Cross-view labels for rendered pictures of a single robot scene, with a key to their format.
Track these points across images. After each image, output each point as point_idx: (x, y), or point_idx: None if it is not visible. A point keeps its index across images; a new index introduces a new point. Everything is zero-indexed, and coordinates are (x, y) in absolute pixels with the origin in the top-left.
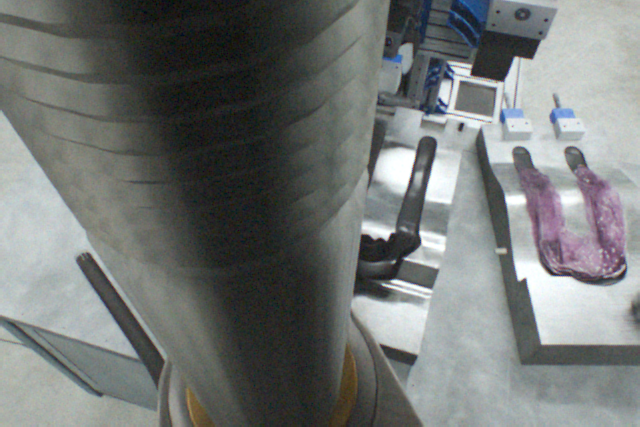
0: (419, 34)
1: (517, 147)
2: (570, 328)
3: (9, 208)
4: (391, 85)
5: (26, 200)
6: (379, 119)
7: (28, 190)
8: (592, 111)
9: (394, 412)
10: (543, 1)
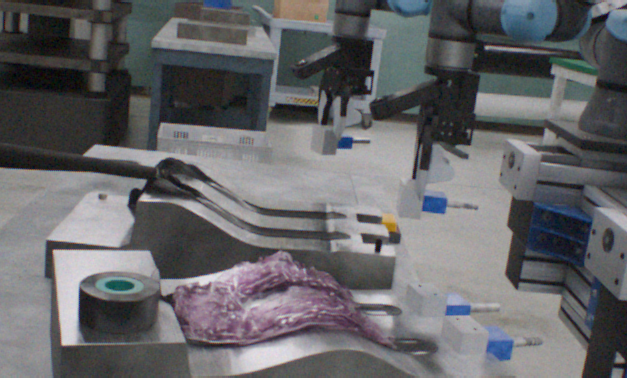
0: (432, 135)
1: (397, 309)
2: (77, 265)
3: (175, 156)
4: (399, 202)
5: (185, 159)
6: (354, 217)
7: (195, 159)
8: None
9: None
10: None
